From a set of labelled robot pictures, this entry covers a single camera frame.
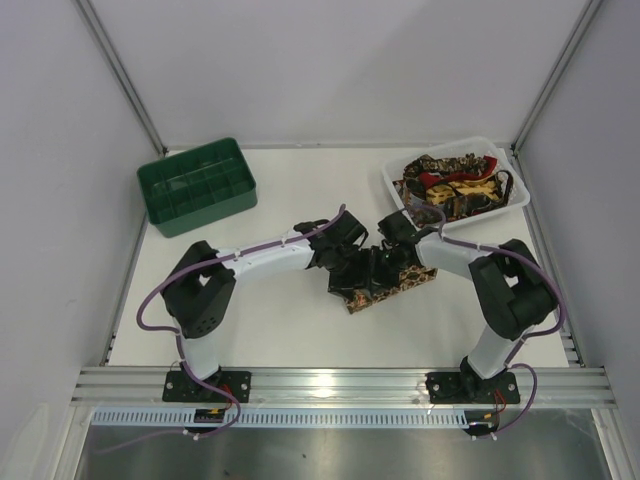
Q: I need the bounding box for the floral patterned tie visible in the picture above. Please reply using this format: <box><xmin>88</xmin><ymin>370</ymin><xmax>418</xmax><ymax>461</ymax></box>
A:
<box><xmin>344</xmin><ymin>266</ymin><xmax>438</xmax><ymax>314</ymax></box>

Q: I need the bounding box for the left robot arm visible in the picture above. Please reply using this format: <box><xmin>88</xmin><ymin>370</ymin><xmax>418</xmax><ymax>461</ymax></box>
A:
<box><xmin>161</xmin><ymin>210</ymin><xmax>368</xmax><ymax>381</ymax></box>

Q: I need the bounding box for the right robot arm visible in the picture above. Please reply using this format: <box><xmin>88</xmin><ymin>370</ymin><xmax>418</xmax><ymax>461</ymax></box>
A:
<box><xmin>378</xmin><ymin>211</ymin><xmax>566</xmax><ymax>403</ymax></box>

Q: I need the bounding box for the pile of ties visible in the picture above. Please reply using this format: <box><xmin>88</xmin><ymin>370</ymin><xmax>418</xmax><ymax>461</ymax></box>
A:
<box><xmin>392</xmin><ymin>153</ymin><xmax>514</xmax><ymax>227</ymax></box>

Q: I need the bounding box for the white plastic basket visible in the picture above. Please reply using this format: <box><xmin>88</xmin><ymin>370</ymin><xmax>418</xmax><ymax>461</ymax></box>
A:
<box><xmin>381</xmin><ymin>136</ymin><xmax>531</xmax><ymax>229</ymax></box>

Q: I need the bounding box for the green compartment tray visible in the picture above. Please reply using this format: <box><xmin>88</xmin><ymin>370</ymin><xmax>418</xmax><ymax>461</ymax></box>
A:
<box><xmin>136</xmin><ymin>137</ymin><xmax>258</xmax><ymax>238</ymax></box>

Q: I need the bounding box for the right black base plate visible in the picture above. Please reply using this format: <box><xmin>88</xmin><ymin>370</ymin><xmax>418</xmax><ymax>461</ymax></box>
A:
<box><xmin>425</xmin><ymin>371</ymin><xmax>521</xmax><ymax>405</ymax></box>

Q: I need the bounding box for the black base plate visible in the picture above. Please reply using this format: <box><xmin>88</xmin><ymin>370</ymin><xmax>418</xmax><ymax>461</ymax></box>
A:
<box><xmin>162</xmin><ymin>369</ymin><xmax>253</xmax><ymax>404</ymax></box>
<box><xmin>425</xmin><ymin>371</ymin><xmax>521</xmax><ymax>405</ymax></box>

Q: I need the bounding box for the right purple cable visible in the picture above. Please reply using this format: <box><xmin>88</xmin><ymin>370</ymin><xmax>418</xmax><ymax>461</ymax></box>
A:
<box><xmin>414</xmin><ymin>203</ymin><xmax>569</xmax><ymax>441</ymax></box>

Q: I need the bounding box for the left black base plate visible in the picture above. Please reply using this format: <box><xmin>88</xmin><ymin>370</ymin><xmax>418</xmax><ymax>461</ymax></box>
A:
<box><xmin>162</xmin><ymin>369</ymin><xmax>253</xmax><ymax>404</ymax></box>

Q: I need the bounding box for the aluminium mounting rail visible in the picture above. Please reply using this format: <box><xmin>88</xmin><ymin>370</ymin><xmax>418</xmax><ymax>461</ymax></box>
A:
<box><xmin>71</xmin><ymin>366</ymin><xmax>617</xmax><ymax>409</ymax></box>

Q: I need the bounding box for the white slotted cable duct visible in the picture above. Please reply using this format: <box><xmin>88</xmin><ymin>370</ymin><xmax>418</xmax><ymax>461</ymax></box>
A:
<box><xmin>92</xmin><ymin>407</ymin><xmax>469</xmax><ymax>429</ymax></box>

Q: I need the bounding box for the right frame post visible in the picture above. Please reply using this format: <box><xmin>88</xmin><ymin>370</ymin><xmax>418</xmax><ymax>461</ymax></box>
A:
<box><xmin>510</xmin><ymin>0</ymin><xmax>606</xmax><ymax>156</ymax></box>

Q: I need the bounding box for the frame post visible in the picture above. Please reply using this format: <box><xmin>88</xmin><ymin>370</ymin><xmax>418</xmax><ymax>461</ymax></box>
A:
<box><xmin>72</xmin><ymin>0</ymin><xmax>168</xmax><ymax>157</ymax></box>
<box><xmin>510</xmin><ymin>0</ymin><xmax>606</xmax><ymax>156</ymax></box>

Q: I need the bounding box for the left frame post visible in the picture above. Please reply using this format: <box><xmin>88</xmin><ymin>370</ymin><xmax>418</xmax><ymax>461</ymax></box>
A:
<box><xmin>72</xmin><ymin>0</ymin><xmax>168</xmax><ymax>157</ymax></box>

